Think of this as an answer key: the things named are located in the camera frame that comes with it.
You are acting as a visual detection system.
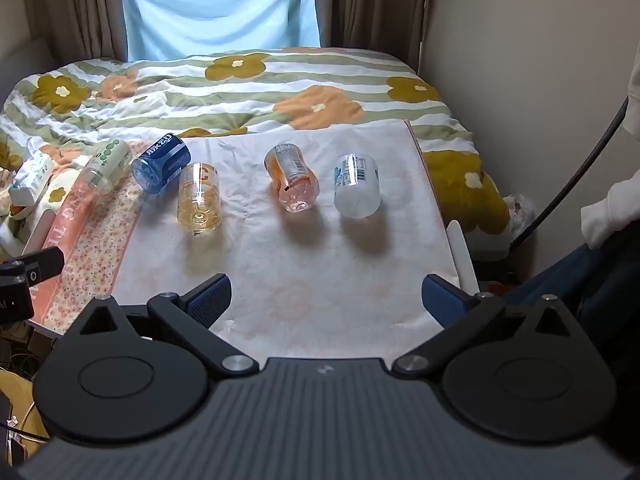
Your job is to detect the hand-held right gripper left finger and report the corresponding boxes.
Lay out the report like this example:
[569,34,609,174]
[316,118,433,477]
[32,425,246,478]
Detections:
[65,274,261,381]

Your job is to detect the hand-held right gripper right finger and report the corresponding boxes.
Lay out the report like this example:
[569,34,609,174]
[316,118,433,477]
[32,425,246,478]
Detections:
[392,274,583,378]

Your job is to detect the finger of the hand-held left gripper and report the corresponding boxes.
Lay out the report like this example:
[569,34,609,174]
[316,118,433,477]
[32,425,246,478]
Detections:
[0,249,66,287]

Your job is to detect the yellow clear cup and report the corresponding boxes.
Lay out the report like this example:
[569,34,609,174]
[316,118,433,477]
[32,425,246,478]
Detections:
[177,162,222,236]

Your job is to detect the green dotted clear cup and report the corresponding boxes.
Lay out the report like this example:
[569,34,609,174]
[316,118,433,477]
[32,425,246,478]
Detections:
[75,140,133,196]

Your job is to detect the white frosted cup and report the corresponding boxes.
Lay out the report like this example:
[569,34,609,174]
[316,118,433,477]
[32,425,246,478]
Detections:
[333,154,382,219]

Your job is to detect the blue label cup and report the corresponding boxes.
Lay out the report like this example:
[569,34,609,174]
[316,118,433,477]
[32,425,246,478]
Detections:
[131,132,192,194]

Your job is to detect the orange label clear cup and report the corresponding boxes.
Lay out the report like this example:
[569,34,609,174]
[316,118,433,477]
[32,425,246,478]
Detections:
[264,143,320,213]

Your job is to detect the white plastic stick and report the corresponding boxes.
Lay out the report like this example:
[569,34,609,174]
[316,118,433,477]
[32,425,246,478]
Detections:
[446,220,479,294]

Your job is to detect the pink floral cloth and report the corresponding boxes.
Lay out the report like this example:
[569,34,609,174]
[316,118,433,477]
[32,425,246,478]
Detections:
[30,141,151,335]

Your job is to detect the tissue pack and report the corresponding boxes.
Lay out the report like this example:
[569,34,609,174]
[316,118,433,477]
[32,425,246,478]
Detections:
[7,137,56,208]

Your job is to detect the white printed towel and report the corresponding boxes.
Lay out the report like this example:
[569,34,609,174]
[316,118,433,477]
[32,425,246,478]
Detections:
[107,121,466,361]

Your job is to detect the cardboard box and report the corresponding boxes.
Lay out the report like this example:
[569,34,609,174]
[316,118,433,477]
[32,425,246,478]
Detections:
[0,367,51,443]

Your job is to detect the clear plastic bag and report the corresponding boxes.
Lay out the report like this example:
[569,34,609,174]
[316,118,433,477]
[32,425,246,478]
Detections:
[502,193,537,242]

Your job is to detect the person's blue jeans leg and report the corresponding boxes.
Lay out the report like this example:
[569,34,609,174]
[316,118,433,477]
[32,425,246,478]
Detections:
[502,242,640,356]

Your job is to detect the person's white sweater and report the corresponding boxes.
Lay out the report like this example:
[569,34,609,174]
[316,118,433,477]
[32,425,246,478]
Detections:
[580,50,640,252]

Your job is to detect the floral striped blanket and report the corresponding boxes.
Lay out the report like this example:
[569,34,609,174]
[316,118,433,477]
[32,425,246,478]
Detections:
[0,47,511,261]

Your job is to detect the brown curtain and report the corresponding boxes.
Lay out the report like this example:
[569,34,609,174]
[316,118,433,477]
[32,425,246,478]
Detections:
[315,0,434,68]
[31,0,131,65]

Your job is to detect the light blue curtain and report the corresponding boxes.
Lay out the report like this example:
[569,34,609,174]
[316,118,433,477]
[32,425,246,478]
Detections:
[119,0,322,63]

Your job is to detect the black cable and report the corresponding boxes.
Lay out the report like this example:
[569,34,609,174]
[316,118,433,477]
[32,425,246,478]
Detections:
[509,94,631,252]

